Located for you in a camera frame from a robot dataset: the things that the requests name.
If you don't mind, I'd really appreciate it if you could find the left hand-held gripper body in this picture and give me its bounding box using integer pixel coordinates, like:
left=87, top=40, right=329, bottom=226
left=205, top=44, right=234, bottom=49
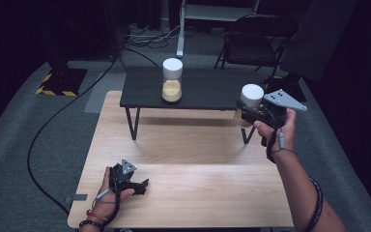
left=109, top=159, right=140, bottom=191

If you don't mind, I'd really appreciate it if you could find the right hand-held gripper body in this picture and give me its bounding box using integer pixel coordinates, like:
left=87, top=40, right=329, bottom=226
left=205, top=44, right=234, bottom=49
left=258, top=89, right=308, bottom=130

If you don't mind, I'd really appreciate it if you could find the white-lidded jar of yellow powder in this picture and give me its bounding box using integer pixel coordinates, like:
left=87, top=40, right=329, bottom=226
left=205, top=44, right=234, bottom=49
left=161, top=57, right=184, bottom=103
left=233, top=83, right=266, bottom=129

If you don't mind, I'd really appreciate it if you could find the black raised shelf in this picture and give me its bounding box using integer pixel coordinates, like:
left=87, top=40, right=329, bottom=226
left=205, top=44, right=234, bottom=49
left=119, top=66, right=271, bottom=145

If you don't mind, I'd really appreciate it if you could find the person's right hand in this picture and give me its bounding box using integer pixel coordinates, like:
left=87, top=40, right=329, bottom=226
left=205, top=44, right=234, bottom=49
left=253, top=107, right=298, bottom=162

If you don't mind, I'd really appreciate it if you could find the person's left hand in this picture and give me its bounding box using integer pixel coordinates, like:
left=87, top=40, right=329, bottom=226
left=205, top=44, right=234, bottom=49
left=91, top=166, right=135, bottom=220

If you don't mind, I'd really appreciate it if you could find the black base with hazard tape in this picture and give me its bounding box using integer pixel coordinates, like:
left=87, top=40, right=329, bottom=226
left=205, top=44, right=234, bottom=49
left=264, top=74, right=307, bottom=103
left=35, top=68, right=89, bottom=98

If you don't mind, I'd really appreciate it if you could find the black folding chair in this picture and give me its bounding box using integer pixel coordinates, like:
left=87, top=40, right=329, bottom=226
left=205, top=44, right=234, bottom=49
left=214, top=14, right=300, bottom=78

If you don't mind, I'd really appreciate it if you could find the grey panel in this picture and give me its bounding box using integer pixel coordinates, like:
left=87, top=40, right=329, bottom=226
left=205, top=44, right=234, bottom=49
left=279, top=0, right=358, bottom=83

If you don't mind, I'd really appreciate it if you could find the grey floor mat piece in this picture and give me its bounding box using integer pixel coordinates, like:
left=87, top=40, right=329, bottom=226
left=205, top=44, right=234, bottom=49
left=83, top=72, right=128, bottom=114

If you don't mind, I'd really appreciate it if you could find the white metal stand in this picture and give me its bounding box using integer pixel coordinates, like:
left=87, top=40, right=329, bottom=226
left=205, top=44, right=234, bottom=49
left=175, top=0, right=261, bottom=59

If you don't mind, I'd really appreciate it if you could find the black wrist strap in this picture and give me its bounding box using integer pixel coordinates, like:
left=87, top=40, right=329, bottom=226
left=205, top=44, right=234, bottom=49
left=265, top=127, right=296, bottom=164
left=91, top=185, right=122, bottom=226

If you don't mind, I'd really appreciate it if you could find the red string bracelet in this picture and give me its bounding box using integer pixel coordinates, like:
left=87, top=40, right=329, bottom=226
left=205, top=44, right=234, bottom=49
left=85, top=209, right=108, bottom=223

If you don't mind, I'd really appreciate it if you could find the black bead bracelet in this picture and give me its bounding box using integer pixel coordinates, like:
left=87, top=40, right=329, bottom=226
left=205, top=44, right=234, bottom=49
left=78, top=219, right=105, bottom=231

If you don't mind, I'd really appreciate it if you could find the long black floor cable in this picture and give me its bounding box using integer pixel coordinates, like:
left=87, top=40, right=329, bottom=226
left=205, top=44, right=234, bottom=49
left=27, top=54, right=118, bottom=216

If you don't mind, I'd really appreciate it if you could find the black cord bracelet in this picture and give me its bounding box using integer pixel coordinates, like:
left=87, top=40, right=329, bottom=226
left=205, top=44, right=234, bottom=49
left=303, top=176, right=325, bottom=232

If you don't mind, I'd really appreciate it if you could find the bundle of cables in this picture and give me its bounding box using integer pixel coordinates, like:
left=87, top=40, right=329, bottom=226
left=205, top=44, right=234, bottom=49
left=124, top=22, right=182, bottom=50

